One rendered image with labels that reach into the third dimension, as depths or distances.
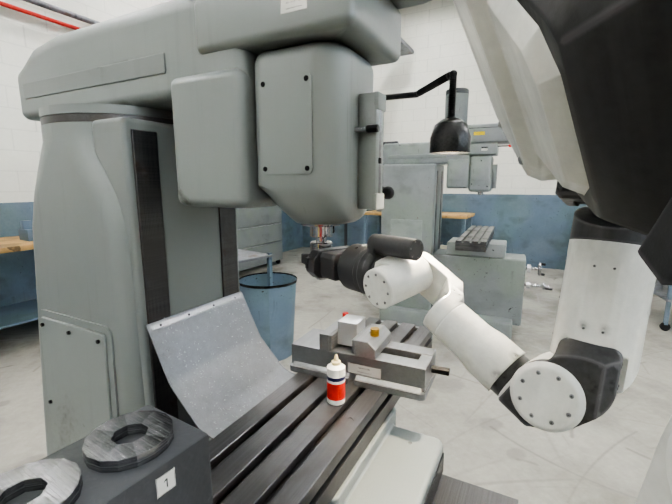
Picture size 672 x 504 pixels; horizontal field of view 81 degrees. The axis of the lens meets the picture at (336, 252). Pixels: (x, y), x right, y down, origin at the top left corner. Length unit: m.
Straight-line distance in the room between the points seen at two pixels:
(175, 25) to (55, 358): 0.85
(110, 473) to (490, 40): 0.52
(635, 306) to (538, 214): 6.69
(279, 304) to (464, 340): 2.53
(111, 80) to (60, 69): 0.20
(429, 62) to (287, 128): 7.05
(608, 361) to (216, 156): 0.69
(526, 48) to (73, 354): 1.11
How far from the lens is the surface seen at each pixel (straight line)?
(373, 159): 0.74
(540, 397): 0.53
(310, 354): 1.02
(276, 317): 3.07
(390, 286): 0.59
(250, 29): 0.79
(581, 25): 0.22
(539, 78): 0.25
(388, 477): 0.92
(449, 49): 7.70
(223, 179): 0.80
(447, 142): 0.73
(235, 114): 0.79
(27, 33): 5.33
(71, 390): 1.23
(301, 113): 0.72
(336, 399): 0.90
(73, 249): 1.10
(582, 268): 0.53
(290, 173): 0.73
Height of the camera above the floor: 1.39
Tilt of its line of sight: 10 degrees down
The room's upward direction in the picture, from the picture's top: straight up
